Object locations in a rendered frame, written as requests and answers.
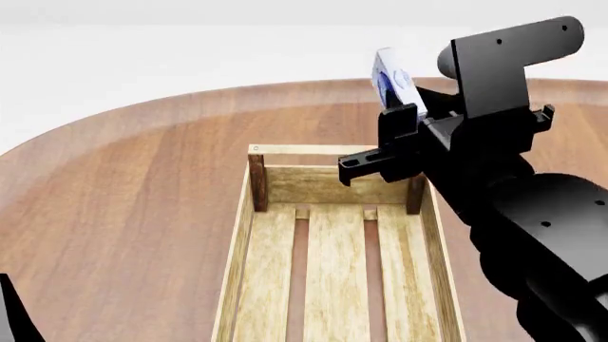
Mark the black gripper camera mount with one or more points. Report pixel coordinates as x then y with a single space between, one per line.
494 75

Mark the light wooden slatted tray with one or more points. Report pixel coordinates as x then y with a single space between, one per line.
332 263

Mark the white blue cream cheese box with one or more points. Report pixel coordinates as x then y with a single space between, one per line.
396 80

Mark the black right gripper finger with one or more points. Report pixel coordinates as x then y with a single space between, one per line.
399 123
439 104

